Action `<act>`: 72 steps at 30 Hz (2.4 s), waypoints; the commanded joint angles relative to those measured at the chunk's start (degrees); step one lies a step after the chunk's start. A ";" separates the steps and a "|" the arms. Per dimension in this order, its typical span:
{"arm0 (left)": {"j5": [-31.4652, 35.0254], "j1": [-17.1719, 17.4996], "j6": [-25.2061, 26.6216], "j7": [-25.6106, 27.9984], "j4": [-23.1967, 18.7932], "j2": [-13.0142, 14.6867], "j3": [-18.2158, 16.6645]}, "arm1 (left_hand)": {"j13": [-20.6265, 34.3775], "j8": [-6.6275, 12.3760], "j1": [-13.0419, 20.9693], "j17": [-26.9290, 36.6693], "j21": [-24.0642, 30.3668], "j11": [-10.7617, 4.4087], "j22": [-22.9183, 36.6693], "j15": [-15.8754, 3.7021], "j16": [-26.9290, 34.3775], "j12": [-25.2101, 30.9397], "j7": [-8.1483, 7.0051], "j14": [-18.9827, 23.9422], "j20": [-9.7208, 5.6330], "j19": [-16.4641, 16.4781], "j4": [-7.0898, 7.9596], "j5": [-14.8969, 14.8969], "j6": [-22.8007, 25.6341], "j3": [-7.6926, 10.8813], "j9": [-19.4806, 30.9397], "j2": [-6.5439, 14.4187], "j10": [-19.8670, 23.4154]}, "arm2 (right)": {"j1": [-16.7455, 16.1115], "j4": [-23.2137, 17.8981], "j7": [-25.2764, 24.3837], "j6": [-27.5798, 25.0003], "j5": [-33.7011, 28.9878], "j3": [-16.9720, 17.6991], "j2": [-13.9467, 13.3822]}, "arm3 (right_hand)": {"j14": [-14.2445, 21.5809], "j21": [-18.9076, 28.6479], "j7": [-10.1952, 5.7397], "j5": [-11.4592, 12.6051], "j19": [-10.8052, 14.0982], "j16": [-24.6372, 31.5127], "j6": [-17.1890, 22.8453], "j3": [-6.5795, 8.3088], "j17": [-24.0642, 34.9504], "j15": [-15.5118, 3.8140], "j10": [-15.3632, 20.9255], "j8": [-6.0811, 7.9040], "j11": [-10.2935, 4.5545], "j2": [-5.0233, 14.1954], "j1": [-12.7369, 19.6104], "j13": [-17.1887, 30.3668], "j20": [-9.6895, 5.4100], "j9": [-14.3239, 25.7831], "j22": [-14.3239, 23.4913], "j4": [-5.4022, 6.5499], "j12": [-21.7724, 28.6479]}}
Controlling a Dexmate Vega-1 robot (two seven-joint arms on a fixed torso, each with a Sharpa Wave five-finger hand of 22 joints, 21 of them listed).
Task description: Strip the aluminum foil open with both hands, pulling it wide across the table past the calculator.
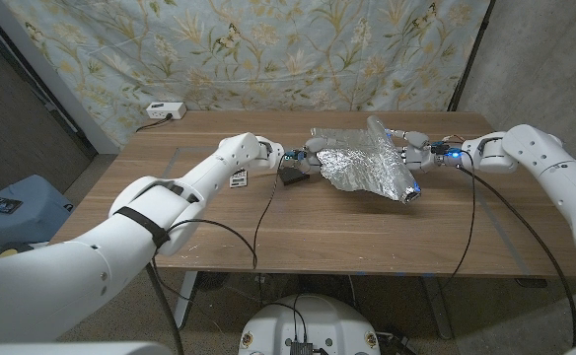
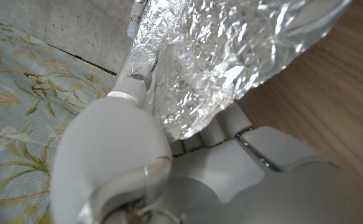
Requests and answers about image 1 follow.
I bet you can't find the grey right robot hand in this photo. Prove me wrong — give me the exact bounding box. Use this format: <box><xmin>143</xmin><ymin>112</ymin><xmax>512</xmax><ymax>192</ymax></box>
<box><xmin>385</xmin><ymin>127</ymin><xmax>462</xmax><ymax>174</ymax></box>

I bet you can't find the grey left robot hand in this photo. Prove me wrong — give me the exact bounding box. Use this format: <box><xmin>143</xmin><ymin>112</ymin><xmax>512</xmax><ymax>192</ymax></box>
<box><xmin>287</xmin><ymin>136</ymin><xmax>341</xmax><ymax>175</ymax></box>

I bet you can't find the crinkled aluminum foil roll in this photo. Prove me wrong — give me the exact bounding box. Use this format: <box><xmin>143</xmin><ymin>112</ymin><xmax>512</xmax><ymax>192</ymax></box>
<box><xmin>310</xmin><ymin>115</ymin><xmax>422</xmax><ymax>205</ymax></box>

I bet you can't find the small grey calculator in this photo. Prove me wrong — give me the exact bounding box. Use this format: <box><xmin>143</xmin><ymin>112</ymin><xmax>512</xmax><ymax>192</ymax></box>
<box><xmin>229</xmin><ymin>168</ymin><xmax>249</xmax><ymax>189</ymax></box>

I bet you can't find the white power strip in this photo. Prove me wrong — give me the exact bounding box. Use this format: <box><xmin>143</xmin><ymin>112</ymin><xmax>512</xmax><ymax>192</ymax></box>
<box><xmin>145</xmin><ymin>102</ymin><xmax>187</xmax><ymax>121</ymax></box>

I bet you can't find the black foam block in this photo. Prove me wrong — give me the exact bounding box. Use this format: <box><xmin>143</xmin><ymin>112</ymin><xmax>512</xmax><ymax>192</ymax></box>
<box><xmin>277</xmin><ymin>166</ymin><xmax>312</xmax><ymax>186</ymax></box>

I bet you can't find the floral printed backdrop cloth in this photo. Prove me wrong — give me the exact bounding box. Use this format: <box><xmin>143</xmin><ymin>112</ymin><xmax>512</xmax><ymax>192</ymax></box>
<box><xmin>1</xmin><ymin>0</ymin><xmax>494</xmax><ymax>149</ymax></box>

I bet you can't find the black backdrop pole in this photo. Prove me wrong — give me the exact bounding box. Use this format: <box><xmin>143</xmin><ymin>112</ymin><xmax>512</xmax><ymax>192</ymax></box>
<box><xmin>446</xmin><ymin>0</ymin><xmax>496</xmax><ymax>112</ymax></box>

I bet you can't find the white table leg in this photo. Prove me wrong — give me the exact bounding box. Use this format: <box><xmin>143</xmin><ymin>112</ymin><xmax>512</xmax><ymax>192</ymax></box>
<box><xmin>171</xmin><ymin>270</ymin><xmax>198</xmax><ymax>330</ymax></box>
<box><xmin>423</xmin><ymin>275</ymin><xmax>453</xmax><ymax>340</ymax></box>

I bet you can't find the black round fan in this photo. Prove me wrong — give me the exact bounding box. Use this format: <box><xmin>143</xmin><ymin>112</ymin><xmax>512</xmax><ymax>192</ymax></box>
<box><xmin>199</xmin><ymin>271</ymin><xmax>230</xmax><ymax>292</ymax></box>

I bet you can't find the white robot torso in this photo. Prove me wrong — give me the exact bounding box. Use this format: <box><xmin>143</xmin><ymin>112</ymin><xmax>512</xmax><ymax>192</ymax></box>
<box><xmin>238</xmin><ymin>294</ymin><xmax>381</xmax><ymax>355</ymax></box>

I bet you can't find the black power adapter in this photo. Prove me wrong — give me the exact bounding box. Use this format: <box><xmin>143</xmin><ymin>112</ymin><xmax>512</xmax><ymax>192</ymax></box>
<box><xmin>376</xmin><ymin>329</ymin><xmax>417</xmax><ymax>355</ymax></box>

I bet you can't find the blue plastic bin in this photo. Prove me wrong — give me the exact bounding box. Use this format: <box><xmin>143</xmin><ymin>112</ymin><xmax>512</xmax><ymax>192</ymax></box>
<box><xmin>0</xmin><ymin>174</ymin><xmax>75</xmax><ymax>247</ymax></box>

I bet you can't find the black printed card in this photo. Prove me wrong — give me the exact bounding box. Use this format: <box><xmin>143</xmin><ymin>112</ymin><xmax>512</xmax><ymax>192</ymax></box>
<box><xmin>0</xmin><ymin>196</ymin><xmax>24</xmax><ymax>215</ymax></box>

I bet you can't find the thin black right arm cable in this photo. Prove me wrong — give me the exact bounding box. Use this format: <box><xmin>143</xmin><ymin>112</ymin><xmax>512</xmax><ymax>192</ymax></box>
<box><xmin>443</xmin><ymin>152</ymin><xmax>477</xmax><ymax>287</ymax></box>

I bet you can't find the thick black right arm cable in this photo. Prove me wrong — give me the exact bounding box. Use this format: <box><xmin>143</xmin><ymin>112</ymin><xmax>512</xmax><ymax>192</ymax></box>
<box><xmin>458</xmin><ymin>165</ymin><xmax>576</xmax><ymax>349</ymax></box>

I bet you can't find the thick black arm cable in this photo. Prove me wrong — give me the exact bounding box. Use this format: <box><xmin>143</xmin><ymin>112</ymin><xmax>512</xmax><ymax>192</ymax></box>
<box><xmin>144</xmin><ymin>263</ymin><xmax>185</xmax><ymax>355</ymax></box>
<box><xmin>458</xmin><ymin>165</ymin><xmax>576</xmax><ymax>349</ymax></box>

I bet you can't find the black power strip cord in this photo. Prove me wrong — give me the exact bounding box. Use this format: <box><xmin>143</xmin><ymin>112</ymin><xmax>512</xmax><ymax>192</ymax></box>
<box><xmin>135</xmin><ymin>113</ymin><xmax>174</xmax><ymax>133</ymax></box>

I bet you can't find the black torso cable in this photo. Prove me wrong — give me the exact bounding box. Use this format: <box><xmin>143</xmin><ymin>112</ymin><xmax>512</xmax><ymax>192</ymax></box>
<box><xmin>265</xmin><ymin>294</ymin><xmax>310</xmax><ymax>342</ymax></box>

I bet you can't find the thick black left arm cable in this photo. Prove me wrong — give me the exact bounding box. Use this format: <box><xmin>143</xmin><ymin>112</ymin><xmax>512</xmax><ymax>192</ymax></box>
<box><xmin>144</xmin><ymin>263</ymin><xmax>185</xmax><ymax>355</ymax></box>

